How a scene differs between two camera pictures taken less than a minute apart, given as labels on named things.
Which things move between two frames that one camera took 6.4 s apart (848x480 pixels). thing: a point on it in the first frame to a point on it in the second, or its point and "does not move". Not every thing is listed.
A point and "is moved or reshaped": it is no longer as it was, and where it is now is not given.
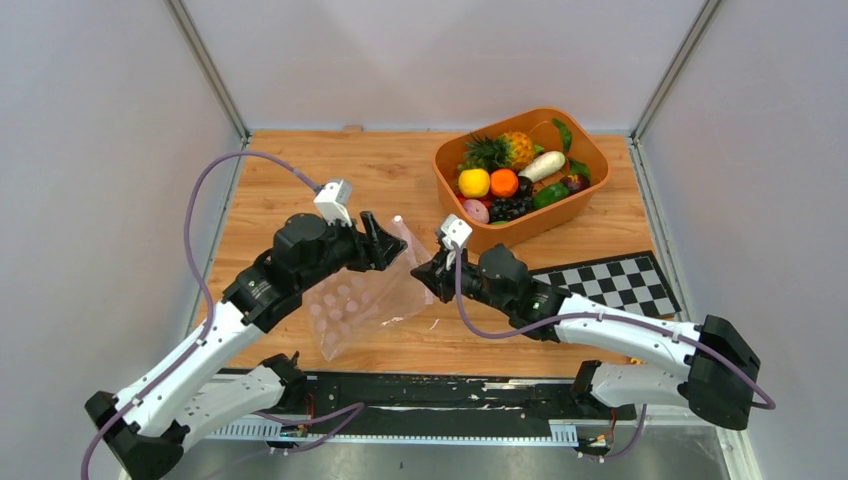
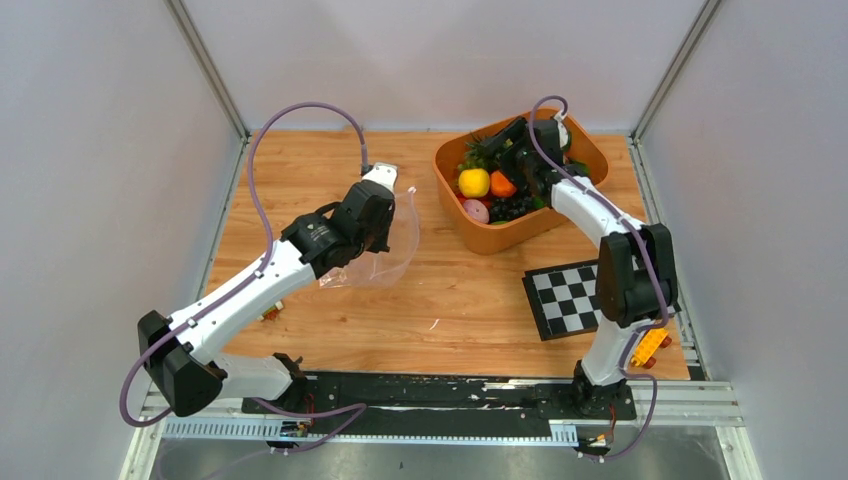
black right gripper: (435, 274) to (517, 133)
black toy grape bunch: (509, 207) does not move
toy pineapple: (509, 150) does not move
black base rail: (446, 398) does not move
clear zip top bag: (354, 303) is moved or reshaped
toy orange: (504, 182) does not move
